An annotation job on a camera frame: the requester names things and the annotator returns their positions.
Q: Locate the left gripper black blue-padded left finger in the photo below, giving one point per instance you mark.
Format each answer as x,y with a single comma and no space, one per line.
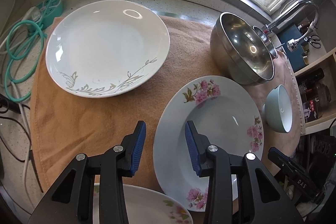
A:
70,198

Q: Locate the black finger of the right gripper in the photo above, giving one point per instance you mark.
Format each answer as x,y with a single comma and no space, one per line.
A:
309,183

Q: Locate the teal round power strip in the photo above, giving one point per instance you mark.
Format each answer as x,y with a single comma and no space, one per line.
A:
50,9

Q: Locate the white plate with pink flowers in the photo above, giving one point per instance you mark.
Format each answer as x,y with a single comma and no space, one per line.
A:
222,110

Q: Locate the black scissors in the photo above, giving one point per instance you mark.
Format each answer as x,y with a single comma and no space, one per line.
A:
314,41

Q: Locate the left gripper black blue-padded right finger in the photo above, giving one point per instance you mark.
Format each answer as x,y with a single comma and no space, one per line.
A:
241,189

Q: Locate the large stainless steel bowl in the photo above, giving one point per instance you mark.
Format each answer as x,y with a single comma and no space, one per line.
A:
239,52

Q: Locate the orange-brown towel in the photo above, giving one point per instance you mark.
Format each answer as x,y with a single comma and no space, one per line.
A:
64,125

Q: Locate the small steel bowl red base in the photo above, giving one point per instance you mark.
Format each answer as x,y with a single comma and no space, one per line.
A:
267,41

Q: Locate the small white floral plate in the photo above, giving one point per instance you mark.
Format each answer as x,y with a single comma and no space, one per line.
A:
148,206

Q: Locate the chrome kitchen faucet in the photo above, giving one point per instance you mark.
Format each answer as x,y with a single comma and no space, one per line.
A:
291,15

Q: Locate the white plate with grey leaves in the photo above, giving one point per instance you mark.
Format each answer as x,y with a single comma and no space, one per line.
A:
106,48

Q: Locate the light blue ceramic bowl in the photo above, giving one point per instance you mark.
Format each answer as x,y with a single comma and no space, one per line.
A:
277,110

